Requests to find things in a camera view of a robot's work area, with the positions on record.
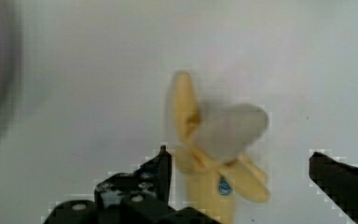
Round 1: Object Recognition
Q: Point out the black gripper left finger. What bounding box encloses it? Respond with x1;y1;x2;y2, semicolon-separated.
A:
43;146;220;224

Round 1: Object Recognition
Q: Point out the plush peeled banana toy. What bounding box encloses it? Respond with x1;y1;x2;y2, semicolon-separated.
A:
172;71;270;224

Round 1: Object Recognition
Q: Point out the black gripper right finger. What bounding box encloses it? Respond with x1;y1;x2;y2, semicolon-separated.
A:
309;152;358;224

